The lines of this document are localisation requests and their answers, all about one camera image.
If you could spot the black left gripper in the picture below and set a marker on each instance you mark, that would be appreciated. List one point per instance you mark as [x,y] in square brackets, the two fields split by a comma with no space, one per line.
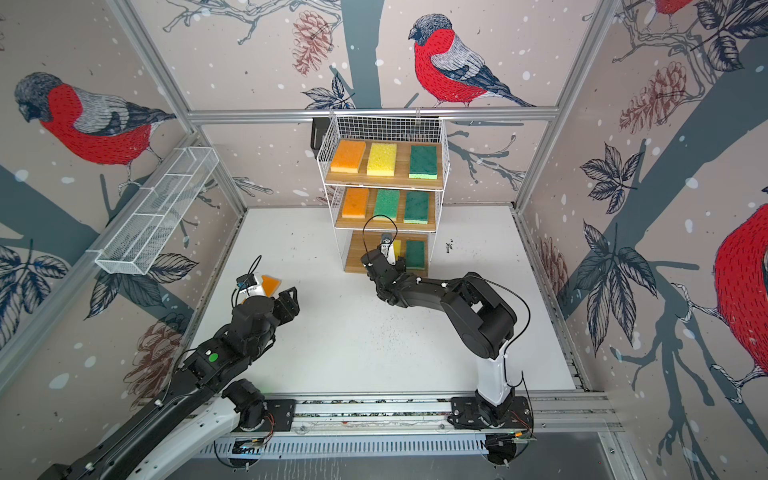
[286,304]

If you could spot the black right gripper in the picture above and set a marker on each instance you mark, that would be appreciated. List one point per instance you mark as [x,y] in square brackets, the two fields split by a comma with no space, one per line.
[399,268]

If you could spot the dark green sponge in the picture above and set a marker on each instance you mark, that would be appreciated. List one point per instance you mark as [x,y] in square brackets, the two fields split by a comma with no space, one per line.
[417,207]
[415,255]

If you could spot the orange sponge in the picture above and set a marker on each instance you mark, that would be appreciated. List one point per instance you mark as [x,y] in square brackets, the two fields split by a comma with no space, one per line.
[269,285]
[348,157]
[355,203]

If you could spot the light green sponge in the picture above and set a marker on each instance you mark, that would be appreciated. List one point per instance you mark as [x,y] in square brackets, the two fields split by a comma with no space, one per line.
[386,205]

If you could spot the dark green sponge front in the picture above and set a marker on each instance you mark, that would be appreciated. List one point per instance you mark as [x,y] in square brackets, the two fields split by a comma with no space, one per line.
[417,207]

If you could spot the dark green sponge carried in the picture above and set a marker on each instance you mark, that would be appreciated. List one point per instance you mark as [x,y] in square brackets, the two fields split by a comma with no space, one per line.
[423,162]

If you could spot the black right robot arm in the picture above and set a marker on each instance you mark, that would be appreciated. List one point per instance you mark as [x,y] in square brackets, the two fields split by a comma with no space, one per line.
[482,319]

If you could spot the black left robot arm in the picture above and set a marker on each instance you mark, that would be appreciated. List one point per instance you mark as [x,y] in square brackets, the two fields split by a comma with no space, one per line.
[212,369]

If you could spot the top wooden shelf board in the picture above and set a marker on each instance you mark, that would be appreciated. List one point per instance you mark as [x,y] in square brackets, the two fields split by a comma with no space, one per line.
[401,178]

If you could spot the black box behind shelf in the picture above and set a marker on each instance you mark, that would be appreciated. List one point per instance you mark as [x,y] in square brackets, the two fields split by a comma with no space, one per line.
[319,128]

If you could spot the perforated metal vent strip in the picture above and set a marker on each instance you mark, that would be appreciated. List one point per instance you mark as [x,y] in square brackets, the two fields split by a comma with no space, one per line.
[317,447]

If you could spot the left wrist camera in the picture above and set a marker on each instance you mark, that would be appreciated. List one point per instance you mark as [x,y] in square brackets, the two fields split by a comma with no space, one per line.
[249,285]

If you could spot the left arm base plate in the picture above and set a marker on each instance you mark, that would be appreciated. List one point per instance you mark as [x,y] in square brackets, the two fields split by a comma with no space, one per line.
[276,414]

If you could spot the white wire three-tier shelf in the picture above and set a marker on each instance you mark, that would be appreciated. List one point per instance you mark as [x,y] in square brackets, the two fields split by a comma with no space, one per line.
[381,129]

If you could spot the white wire wall basket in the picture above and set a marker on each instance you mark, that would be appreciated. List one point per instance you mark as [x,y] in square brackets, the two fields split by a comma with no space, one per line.
[140,239]

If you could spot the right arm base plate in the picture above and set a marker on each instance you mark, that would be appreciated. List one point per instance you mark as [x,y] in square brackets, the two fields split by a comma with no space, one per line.
[475,413]

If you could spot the aluminium mounting rail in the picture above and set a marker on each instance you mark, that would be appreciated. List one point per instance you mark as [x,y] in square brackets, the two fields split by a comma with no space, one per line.
[552,411]

